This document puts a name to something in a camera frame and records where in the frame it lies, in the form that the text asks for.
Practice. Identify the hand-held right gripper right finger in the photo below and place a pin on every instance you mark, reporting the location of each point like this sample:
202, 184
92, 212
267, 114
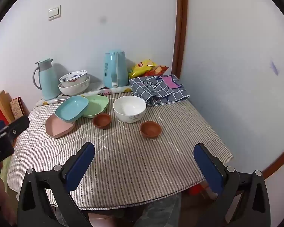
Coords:
210, 170

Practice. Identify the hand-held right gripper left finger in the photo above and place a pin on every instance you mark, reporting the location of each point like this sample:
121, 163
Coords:
78, 167

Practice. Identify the pink plastic plate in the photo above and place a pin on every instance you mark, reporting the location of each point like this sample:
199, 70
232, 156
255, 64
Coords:
56, 128

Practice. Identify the small brown bowl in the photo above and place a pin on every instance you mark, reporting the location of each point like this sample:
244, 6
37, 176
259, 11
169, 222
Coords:
101, 120
150, 128

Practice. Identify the blue plastic plate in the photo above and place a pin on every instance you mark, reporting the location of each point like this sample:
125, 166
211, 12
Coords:
71, 108

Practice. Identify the green plastic plate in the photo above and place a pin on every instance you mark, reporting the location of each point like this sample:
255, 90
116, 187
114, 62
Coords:
97, 105

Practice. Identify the patterned gift box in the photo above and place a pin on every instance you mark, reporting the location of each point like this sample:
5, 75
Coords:
17, 107

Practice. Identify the red plastic item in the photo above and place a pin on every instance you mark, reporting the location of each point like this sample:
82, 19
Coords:
196, 189

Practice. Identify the light blue thermos jug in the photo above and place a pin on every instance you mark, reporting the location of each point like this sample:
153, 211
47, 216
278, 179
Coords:
48, 82

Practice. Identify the striped grey tablecloth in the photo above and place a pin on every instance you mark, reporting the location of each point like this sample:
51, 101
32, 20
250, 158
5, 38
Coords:
132, 165

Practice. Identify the large white swirl-print bowl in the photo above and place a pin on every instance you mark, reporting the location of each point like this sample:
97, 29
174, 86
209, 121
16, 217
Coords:
73, 90

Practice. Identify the brown wooden baseboard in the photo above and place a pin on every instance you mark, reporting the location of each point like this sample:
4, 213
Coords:
279, 160

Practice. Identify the white bowl with red pattern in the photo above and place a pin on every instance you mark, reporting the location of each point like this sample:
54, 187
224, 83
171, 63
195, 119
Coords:
72, 76

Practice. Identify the white ceramic bowl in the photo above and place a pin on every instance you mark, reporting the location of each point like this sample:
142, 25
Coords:
129, 107

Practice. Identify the fruit-print rolled mat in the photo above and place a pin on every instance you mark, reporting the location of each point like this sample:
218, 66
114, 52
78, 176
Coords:
113, 90

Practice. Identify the grey checkered cloth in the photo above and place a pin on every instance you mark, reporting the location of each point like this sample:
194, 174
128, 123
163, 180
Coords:
153, 92

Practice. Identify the light blue electric kettle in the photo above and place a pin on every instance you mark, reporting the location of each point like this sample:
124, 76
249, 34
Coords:
111, 71

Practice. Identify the red snack bag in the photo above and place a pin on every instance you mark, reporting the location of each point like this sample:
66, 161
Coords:
159, 69

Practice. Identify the yellow chip bag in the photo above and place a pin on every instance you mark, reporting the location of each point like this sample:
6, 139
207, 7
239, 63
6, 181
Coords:
143, 68

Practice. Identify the white wall light switch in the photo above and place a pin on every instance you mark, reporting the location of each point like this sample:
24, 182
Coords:
54, 12

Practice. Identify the brown wooden door frame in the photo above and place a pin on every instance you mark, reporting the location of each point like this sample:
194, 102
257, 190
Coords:
181, 28

